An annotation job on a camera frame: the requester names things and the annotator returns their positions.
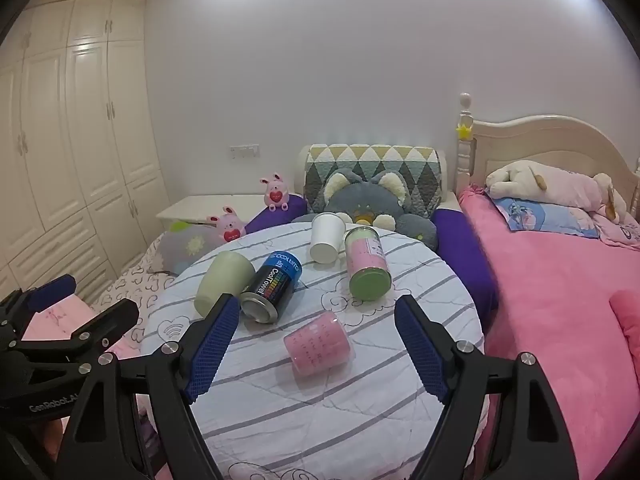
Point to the white and pink plush dog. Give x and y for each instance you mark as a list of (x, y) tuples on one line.
[(520, 176)]

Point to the pink and green can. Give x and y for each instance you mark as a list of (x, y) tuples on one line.
[(367, 265)]

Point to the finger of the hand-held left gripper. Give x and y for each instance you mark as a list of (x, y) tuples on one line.
[(110, 317), (50, 288)]

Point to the pink translucent cup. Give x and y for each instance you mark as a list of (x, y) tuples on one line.
[(315, 342)]

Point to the light green cup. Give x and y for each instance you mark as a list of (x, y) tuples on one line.
[(220, 280)]

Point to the white heart printed sheet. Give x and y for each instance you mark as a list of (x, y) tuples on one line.
[(130, 285)]

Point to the pink bow printed cloth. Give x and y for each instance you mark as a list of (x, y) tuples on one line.
[(55, 319)]

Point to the triangle patterned cushion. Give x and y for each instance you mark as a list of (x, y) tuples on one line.
[(375, 157)]

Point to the white nightstand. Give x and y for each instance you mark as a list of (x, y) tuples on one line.
[(210, 205)]

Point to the grey cat plush cushion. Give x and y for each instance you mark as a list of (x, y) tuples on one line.
[(370, 200)]

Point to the black printed can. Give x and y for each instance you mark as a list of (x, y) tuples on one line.
[(270, 285)]

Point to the pink fleece blanket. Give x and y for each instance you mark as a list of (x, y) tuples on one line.
[(550, 310)]

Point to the grey flower cushion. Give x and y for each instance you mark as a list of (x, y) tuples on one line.
[(185, 247)]

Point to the blue printed pillow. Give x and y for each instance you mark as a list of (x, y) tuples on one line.
[(540, 216)]

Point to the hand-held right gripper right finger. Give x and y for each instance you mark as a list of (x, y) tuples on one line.
[(417, 345)]

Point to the white paper cup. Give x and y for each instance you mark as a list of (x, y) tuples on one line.
[(326, 237)]

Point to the pink printed pillow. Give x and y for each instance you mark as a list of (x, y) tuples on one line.
[(620, 232)]

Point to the wall switch panel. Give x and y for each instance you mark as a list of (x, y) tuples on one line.
[(244, 150)]

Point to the pink cushion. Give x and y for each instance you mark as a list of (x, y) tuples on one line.
[(627, 320)]

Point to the cream wardrobe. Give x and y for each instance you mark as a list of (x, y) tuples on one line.
[(90, 135)]

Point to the cream bed headboard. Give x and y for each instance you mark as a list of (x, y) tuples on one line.
[(540, 140)]

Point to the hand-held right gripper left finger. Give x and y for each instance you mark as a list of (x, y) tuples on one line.
[(212, 347)]

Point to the pink rabbit plush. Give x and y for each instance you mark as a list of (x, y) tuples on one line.
[(274, 194), (229, 226)]

